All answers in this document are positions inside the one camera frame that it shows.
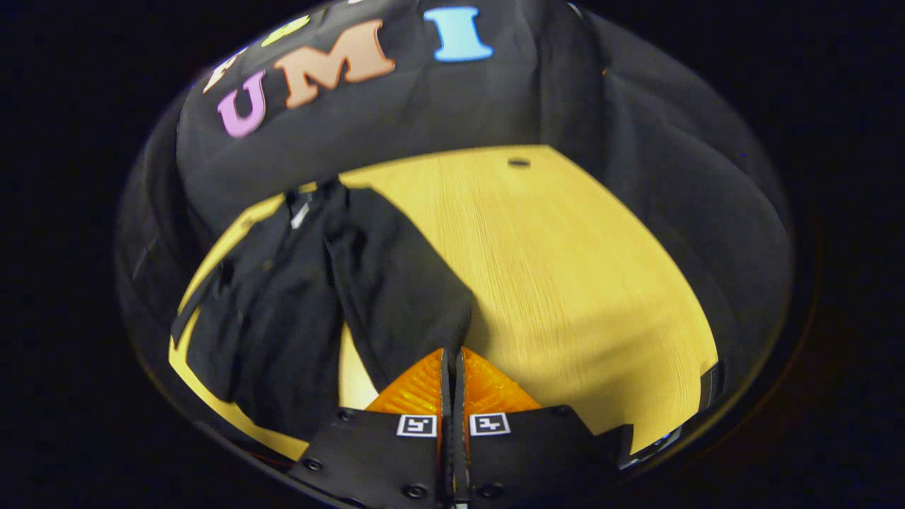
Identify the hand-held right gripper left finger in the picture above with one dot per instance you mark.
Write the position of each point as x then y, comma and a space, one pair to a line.
382, 459

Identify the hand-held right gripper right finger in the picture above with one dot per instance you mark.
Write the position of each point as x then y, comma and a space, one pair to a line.
523, 459

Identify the black button-up coat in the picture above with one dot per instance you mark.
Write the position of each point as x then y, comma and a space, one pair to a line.
283, 318

